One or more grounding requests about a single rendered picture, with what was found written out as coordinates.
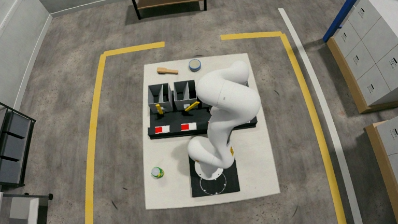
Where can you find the small round tin with blue rim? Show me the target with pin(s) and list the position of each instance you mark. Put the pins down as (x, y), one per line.
(195, 65)

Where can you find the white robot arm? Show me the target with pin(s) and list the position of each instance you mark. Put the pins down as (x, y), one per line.
(231, 103)

